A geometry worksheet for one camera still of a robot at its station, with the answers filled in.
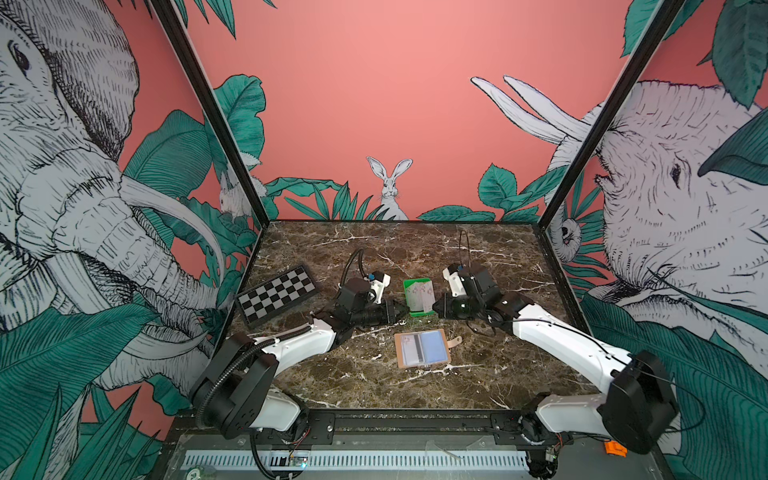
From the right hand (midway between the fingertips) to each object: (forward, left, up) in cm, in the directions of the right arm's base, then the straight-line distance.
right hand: (429, 304), depth 80 cm
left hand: (-1, +5, -1) cm, 5 cm away
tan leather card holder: (-7, +2, -15) cm, 16 cm away
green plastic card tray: (+15, +5, -12) cm, 20 cm away
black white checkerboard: (+9, +49, -11) cm, 51 cm away
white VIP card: (+5, 0, -3) cm, 5 cm away
